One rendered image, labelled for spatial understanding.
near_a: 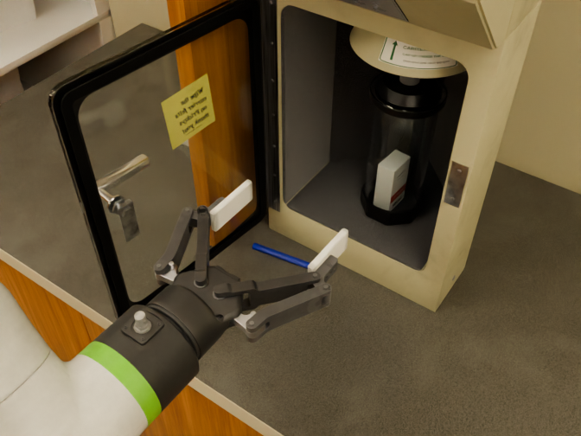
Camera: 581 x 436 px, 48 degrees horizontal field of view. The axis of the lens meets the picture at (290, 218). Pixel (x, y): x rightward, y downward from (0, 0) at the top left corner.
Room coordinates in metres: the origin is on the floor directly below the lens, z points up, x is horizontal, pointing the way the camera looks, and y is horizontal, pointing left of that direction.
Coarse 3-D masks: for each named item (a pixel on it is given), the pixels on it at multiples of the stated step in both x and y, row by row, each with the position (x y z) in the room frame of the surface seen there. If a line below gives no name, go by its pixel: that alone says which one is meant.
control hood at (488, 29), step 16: (400, 0) 0.60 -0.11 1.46; (416, 0) 0.58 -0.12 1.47; (432, 0) 0.56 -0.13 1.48; (448, 0) 0.54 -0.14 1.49; (464, 0) 0.53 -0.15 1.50; (480, 0) 0.52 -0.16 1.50; (496, 0) 0.56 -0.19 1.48; (512, 0) 0.60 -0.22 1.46; (416, 16) 0.62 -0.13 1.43; (432, 16) 0.60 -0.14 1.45; (448, 16) 0.58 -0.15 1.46; (464, 16) 0.56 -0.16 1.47; (480, 16) 0.54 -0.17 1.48; (496, 16) 0.57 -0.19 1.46; (448, 32) 0.61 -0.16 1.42; (464, 32) 0.59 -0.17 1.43; (480, 32) 0.57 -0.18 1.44; (496, 32) 0.58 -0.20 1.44
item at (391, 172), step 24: (384, 72) 0.82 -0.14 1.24; (384, 120) 0.75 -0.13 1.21; (408, 120) 0.73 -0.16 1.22; (432, 120) 0.75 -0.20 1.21; (384, 144) 0.74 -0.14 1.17; (408, 144) 0.73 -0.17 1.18; (384, 168) 0.74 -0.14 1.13; (408, 168) 0.73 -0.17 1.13; (384, 192) 0.74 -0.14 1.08; (408, 192) 0.73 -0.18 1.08
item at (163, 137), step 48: (192, 48) 0.69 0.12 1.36; (240, 48) 0.75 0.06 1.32; (48, 96) 0.56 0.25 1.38; (96, 96) 0.59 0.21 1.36; (144, 96) 0.63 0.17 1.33; (192, 96) 0.68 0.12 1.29; (240, 96) 0.74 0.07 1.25; (96, 144) 0.58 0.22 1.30; (144, 144) 0.62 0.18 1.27; (192, 144) 0.67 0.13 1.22; (240, 144) 0.74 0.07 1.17; (144, 192) 0.61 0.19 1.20; (192, 192) 0.67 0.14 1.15; (144, 240) 0.60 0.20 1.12; (192, 240) 0.66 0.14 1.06; (144, 288) 0.59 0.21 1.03
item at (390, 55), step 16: (352, 32) 0.78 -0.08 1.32; (368, 32) 0.74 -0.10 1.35; (368, 48) 0.73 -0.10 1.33; (384, 48) 0.72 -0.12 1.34; (400, 48) 0.71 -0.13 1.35; (416, 48) 0.70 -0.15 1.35; (384, 64) 0.71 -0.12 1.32; (400, 64) 0.70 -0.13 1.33; (416, 64) 0.69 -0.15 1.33; (432, 64) 0.69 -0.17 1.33; (448, 64) 0.70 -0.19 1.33
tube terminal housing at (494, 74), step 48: (288, 0) 0.77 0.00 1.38; (336, 0) 0.73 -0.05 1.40; (528, 0) 0.65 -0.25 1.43; (432, 48) 0.66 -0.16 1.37; (480, 48) 0.63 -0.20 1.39; (480, 96) 0.62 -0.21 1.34; (480, 144) 0.62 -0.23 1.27; (480, 192) 0.67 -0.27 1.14; (432, 240) 0.63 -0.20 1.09; (432, 288) 0.62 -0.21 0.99
